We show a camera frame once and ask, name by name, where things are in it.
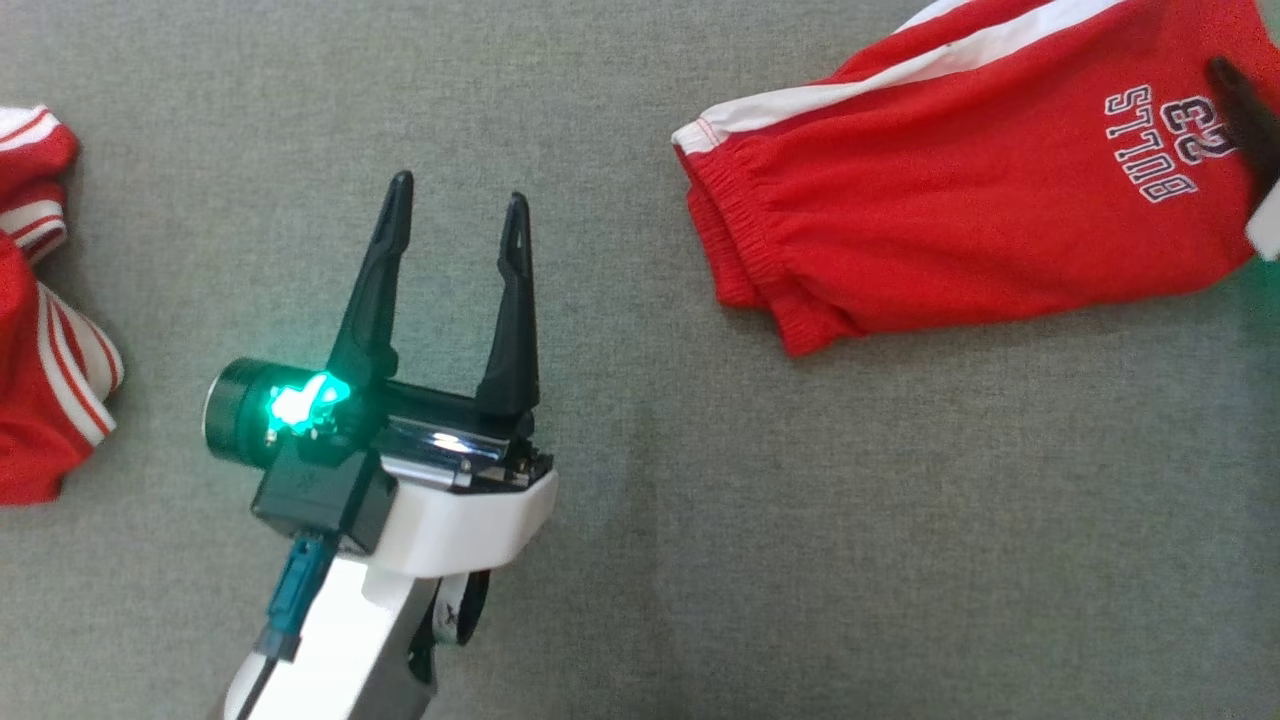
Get large grey sofa seat cushion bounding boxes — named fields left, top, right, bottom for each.
left=0, top=0, right=1280, bottom=720

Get red white basketball jersey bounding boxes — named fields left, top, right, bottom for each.
left=0, top=105, right=126, bottom=506

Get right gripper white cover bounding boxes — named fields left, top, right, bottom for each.
left=1205, top=57, right=1280, bottom=263

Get teal plug black camera cable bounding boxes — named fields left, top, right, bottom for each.
left=225, top=533, right=339, bottom=720

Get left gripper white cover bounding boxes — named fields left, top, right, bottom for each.
left=203, top=170, right=559, bottom=579

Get black cable loop with tag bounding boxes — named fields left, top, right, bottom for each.
left=408, top=568, right=493, bottom=691

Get red white Bulls shorts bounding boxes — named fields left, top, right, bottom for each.
left=672, top=0, right=1280, bottom=358

